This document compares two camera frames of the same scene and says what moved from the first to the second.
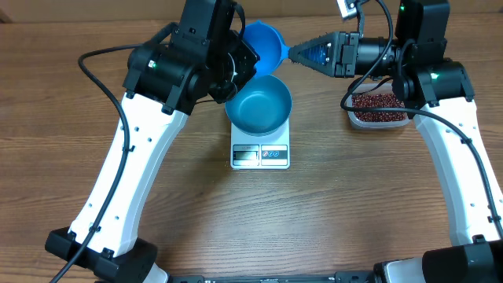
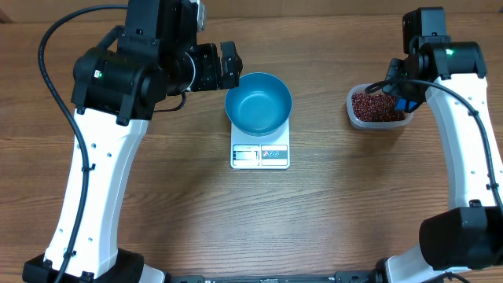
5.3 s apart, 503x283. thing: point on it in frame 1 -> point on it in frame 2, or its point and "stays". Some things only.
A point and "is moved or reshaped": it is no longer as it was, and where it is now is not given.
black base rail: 347,277 stays
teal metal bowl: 260,107 stays
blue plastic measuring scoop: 268,43 is moved or reshaped
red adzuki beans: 377,101 stays
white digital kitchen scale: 269,152 stays
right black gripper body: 350,47 -> 411,93
